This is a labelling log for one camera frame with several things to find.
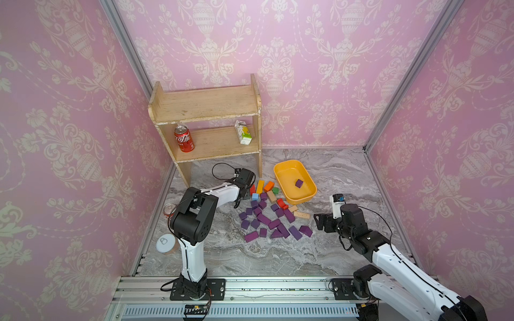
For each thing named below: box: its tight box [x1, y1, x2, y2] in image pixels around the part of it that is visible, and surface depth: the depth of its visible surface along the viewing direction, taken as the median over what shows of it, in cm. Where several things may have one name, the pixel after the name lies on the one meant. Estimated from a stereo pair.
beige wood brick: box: [266, 189, 278, 204], surface depth 99 cm
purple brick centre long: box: [257, 213, 272, 226], surface depth 94 cm
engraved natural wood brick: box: [293, 211, 311, 219], surface depth 94 cm
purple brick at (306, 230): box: [298, 225, 313, 238], surface depth 89 cm
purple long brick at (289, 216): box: [283, 208, 296, 224], surface depth 94 cm
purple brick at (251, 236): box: [244, 230, 260, 243], surface depth 89 cm
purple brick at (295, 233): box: [288, 225, 303, 241], surface depth 89 cm
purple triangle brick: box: [270, 229, 284, 239], surface depth 89 cm
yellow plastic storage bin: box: [273, 159, 318, 206], surface depth 105 cm
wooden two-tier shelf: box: [147, 73, 263, 188], surface depth 85 cm
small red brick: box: [277, 197, 290, 210], surface depth 99 cm
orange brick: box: [263, 180, 275, 192], surface depth 105 cm
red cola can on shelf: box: [174, 125, 195, 153], surface depth 85 cm
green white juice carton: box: [234, 119, 253, 146], surface depth 94 cm
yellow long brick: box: [255, 179, 266, 194], surface depth 105 cm
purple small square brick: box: [259, 227, 268, 238], surface depth 89 cm
